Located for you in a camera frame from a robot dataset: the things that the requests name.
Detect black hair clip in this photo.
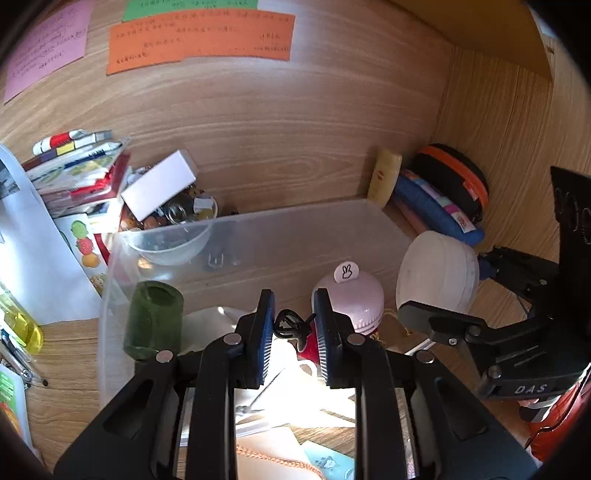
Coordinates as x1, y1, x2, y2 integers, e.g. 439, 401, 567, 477
273, 309, 310, 344

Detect white round container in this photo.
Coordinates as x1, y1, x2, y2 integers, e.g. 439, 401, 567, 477
396, 231, 480, 314

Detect red pouch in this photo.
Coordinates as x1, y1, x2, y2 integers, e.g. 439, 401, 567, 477
297, 321, 320, 366

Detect clear plastic storage bin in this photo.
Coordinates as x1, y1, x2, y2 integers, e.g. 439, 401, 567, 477
97, 199, 415, 405

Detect blue fabric pencil case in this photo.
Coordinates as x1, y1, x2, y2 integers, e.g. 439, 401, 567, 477
394, 170, 485, 247

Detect black orange round case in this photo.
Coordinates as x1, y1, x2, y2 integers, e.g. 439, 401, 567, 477
408, 143, 490, 224

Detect yellow cream tube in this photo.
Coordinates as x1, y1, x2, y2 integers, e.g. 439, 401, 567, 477
367, 147, 403, 209

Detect small white box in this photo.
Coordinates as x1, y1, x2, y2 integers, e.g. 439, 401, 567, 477
121, 150, 198, 221

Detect fruit print box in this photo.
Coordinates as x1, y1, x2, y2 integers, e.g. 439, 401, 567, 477
54, 214, 107, 296

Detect white printed paper sheet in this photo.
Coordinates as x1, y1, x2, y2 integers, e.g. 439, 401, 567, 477
1, 147, 101, 325

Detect black pen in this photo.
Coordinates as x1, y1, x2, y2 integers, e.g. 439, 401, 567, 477
1, 329, 49, 387

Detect yellow clear tube bottle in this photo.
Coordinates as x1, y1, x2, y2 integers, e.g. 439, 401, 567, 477
0, 285, 44, 355

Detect stack of booklets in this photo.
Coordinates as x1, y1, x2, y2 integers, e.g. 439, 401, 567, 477
22, 129, 130, 218

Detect white orange-label tube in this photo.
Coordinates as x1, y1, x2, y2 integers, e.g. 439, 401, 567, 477
0, 365, 33, 449

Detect orange sticky note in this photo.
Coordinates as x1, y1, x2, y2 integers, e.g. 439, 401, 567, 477
106, 9, 296, 75

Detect green sticky note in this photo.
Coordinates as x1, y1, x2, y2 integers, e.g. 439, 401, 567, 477
122, 0, 259, 22

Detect pink sticky note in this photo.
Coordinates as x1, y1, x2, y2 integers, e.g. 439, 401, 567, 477
3, 0, 94, 103

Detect orange braided cord charm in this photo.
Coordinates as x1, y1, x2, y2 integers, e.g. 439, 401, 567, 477
235, 445, 325, 479

